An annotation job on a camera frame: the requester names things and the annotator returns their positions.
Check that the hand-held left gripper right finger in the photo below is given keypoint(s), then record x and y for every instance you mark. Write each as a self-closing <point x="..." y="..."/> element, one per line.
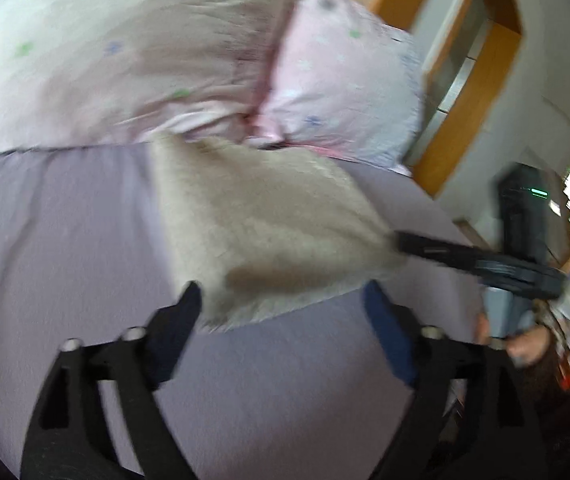
<point x="389" y="330"/>

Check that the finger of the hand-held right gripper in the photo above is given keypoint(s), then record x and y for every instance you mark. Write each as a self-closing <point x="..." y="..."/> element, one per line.
<point x="440" y="251"/>

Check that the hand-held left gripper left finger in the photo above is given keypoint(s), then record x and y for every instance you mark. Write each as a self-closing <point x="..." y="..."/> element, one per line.
<point x="179" y="322"/>

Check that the beige fuzzy small cloth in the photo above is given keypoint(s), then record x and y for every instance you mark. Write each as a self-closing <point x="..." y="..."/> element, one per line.
<point x="260" y="230"/>

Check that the person's right hand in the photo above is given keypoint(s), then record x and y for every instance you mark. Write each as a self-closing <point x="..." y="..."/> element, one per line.
<point x="517" y="345"/>

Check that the lilac bed sheet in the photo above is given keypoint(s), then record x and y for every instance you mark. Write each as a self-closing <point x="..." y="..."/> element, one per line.
<point x="175" y="310"/>

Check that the pink floral pillow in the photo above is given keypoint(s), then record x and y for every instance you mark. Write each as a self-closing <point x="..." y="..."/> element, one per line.
<point x="337" y="80"/>

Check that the pink floral quilt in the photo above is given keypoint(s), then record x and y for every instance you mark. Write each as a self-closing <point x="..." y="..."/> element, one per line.
<point x="115" y="55"/>

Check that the wooden door frame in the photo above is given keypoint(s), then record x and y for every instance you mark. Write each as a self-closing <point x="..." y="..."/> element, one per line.
<point x="457" y="75"/>

